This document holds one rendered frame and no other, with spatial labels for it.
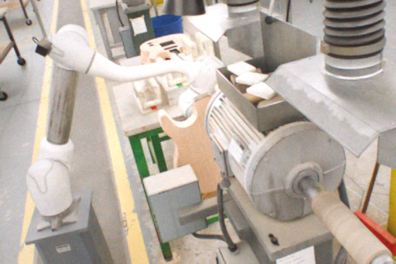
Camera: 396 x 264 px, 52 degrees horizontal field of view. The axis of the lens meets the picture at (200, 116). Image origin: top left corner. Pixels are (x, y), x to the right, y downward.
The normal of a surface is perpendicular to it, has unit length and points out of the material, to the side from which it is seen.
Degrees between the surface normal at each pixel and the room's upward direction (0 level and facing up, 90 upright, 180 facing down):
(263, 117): 90
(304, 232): 0
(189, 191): 90
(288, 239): 0
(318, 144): 83
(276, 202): 94
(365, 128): 38
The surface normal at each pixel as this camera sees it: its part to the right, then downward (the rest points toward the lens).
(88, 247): 0.80, 0.16
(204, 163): 0.29, 0.43
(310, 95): -0.71, -0.51
